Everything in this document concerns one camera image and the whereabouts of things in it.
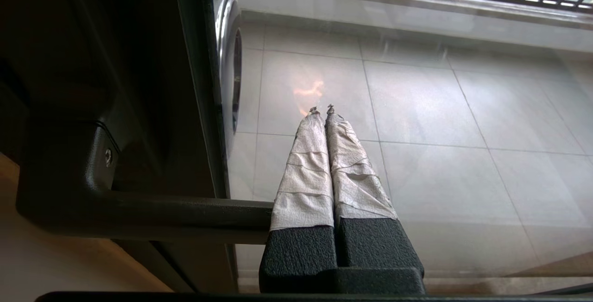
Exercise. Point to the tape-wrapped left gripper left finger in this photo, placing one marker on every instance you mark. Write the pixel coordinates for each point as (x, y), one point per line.
(305, 177)

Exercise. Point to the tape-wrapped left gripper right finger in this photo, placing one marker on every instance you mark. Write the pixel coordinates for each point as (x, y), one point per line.
(356, 186)

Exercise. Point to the dark-framed sliding glass door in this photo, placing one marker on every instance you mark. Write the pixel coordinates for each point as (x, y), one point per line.
(139, 61)

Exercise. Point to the white front-load washing machine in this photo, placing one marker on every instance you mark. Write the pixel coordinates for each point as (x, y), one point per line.
(229, 38)

